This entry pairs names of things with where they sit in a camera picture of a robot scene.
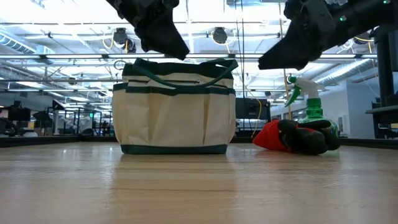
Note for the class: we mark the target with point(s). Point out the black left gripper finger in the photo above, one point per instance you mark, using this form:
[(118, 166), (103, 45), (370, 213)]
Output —
[(164, 39)]

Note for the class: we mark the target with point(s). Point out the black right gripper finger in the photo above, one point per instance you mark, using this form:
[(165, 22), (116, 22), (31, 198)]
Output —
[(295, 49)]

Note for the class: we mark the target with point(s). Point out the green white spray bottle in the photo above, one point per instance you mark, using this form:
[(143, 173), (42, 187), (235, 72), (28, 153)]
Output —
[(314, 107)]

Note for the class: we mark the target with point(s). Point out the cream green-trimmed gardening bag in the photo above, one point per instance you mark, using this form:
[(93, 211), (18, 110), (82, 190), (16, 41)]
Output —
[(174, 124)]

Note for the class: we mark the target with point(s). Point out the red black gardening glove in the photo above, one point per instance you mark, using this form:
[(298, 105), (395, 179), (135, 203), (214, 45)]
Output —
[(270, 138)]

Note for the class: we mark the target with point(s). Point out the black background monitor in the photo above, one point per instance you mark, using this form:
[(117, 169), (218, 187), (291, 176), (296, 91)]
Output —
[(252, 109)]

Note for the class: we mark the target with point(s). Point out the black monitor stand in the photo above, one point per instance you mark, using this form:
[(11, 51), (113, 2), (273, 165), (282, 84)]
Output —
[(385, 77)]

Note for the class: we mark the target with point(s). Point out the grey side desk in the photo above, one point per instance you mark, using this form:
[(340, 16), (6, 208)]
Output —
[(377, 109)]

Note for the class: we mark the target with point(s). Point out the silver ventilation duct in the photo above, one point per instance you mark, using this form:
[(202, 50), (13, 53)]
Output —
[(345, 72)]

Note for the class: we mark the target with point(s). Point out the white ventilation duct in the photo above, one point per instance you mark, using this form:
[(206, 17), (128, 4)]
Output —
[(18, 43)]

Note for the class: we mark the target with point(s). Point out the black table frame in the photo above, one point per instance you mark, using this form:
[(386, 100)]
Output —
[(46, 141)]

